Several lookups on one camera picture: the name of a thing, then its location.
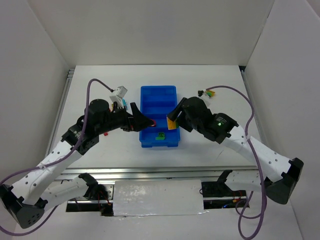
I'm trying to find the yellow striped lego brick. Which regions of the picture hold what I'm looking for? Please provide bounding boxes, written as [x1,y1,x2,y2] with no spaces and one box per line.
[205,90,215,98]

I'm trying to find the aluminium frame rail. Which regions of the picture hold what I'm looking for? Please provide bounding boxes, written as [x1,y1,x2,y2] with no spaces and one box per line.
[56,166,256,181]

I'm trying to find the red flower lego brick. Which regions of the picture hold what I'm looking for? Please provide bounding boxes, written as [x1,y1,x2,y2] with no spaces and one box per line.
[150,120,156,127]

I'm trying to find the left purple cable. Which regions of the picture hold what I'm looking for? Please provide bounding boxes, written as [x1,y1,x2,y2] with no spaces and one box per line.
[0,78,116,237]

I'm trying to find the purple cable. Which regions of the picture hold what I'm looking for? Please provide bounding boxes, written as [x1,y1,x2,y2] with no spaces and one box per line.
[0,78,116,237]
[203,85,268,240]

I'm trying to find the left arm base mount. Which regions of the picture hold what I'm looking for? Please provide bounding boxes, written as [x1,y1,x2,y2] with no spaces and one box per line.
[65,184,115,217]

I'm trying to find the teal printed lego block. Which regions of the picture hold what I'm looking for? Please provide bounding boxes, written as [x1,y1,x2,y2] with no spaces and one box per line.
[122,99,128,110]

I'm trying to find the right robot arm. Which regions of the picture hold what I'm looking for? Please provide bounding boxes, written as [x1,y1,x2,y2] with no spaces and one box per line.
[167,97,304,205]

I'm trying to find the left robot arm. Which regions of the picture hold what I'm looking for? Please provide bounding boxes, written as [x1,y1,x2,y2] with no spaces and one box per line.
[0,99,154,229]

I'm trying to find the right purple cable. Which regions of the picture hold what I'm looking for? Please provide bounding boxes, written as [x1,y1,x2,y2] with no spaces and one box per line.
[203,85,268,240]

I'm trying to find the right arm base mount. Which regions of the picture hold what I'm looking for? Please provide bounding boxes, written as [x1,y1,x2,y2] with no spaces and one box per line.
[199,181,247,210]

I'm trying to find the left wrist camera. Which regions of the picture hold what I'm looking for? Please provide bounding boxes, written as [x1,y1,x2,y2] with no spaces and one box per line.
[109,86,128,102]

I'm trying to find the blue divided plastic tray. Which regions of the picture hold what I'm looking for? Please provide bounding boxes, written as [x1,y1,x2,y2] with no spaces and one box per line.
[139,85,181,148]

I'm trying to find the white foil cover panel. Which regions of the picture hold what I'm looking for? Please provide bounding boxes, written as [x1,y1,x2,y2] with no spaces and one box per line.
[113,179,204,217]

